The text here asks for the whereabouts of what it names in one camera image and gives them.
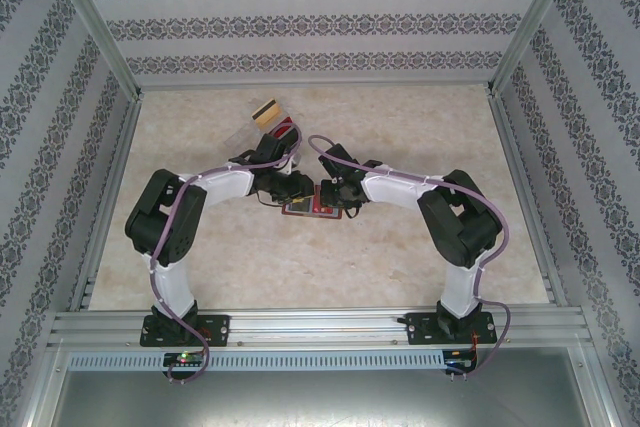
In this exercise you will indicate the brown leather card holder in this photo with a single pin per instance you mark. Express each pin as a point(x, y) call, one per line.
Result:
point(315, 216)

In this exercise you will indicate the red credit card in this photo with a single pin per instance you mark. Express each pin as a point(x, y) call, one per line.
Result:
point(285, 128)

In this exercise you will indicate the gold card with black stripe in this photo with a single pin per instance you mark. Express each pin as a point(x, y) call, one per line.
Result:
point(267, 114)

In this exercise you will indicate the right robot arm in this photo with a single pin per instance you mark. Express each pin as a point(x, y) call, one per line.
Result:
point(400, 189)

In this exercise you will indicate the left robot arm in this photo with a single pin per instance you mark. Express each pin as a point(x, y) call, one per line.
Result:
point(225, 187)

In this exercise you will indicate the clear acrylic card stand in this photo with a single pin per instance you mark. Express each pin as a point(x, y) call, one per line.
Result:
point(240, 139)

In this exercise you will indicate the grey metal sheet shelf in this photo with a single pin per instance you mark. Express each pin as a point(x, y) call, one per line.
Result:
point(320, 402)

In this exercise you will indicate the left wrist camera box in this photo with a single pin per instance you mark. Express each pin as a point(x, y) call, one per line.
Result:
point(293, 167)

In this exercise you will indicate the aluminium mounting rail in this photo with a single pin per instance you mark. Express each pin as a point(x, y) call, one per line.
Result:
point(320, 327)

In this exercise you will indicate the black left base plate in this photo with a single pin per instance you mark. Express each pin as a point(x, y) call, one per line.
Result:
point(217, 329)

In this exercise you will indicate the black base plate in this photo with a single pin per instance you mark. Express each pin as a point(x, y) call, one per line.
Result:
point(217, 329)
point(420, 329)

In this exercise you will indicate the aluminium table side rail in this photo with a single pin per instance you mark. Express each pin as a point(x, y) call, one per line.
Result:
point(509, 147)
point(120, 157)

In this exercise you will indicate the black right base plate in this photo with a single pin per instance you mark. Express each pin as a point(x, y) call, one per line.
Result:
point(420, 329)

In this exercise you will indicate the aluminium frame post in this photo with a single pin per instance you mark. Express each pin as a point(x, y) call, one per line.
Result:
point(90, 22)
point(535, 22)

